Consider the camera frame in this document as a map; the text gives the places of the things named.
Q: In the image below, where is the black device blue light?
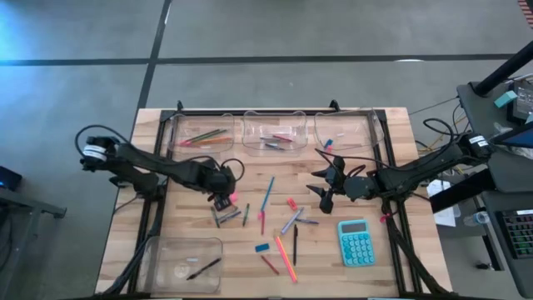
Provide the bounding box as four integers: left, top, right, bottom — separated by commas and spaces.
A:
0, 165, 23, 193

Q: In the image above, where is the black pen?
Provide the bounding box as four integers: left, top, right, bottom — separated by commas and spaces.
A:
185, 257, 223, 282
291, 223, 299, 268

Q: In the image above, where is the black monitor pole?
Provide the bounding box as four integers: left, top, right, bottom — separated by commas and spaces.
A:
473, 41, 533, 98

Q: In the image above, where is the white paper sheet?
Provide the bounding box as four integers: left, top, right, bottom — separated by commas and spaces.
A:
425, 177, 462, 228

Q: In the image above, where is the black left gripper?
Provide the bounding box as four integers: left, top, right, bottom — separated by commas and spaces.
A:
195, 160, 238, 213

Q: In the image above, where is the clear water bottle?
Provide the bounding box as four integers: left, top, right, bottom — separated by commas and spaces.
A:
462, 210, 491, 228

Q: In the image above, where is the large clear plastic tray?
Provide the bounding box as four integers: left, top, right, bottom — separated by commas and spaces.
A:
136, 236, 225, 295

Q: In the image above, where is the clear plastic bin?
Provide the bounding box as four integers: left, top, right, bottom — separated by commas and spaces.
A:
241, 109, 309, 158
168, 112, 237, 156
313, 108, 385, 152

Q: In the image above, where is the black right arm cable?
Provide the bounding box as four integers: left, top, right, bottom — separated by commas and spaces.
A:
314, 147, 391, 170

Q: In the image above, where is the green pencil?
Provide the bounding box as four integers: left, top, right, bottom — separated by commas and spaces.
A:
185, 128, 229, 144

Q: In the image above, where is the grey-green pencil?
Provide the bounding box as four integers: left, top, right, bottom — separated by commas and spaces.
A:
193, 128, 222, 141

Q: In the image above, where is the black electronic device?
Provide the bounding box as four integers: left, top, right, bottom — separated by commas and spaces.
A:
511, 80, 533, 125

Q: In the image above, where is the yellow pencil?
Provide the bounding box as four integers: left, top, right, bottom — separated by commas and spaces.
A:
275, 235, 299, 283

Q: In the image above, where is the teal calculator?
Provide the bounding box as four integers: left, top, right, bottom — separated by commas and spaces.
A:
336, 219, 377, 268

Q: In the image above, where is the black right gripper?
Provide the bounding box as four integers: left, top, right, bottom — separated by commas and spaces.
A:
306, 156, 378, 214

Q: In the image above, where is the teal box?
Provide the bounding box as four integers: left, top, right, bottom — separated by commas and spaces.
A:
493, 90, 519, 109

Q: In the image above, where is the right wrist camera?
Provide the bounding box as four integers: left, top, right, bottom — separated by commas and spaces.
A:
331, 173, 349, 196

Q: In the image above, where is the orange pencil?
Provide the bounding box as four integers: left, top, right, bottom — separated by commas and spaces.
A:
179, 136, 233, 147

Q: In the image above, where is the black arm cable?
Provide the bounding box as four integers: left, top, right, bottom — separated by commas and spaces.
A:
74, 123, 134, 162
314, 147, 391, 170

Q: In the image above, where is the pink pencil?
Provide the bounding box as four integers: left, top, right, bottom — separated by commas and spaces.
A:
273, 237, 297, 285

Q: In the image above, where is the black keyboard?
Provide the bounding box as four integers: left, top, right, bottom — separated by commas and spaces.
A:
496, 208, 533, 260

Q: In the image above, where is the computer monitor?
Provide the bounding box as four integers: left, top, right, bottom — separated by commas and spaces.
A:
489, 121, 533, 150

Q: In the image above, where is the black standing desk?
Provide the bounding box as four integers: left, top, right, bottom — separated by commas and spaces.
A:
428, 81, 533, 299

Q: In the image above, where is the blue pencil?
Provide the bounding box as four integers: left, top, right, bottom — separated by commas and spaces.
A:
257, 176, 276, 221

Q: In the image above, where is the silver purple pen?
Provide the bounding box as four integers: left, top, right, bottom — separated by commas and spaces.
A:
280, 207, 306, 236

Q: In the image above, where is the crumpled plastic bag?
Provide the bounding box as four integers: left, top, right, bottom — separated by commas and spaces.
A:
492, 120, 533, 162

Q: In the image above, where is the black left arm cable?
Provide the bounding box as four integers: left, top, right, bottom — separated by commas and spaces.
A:
74, 123, 134, 162

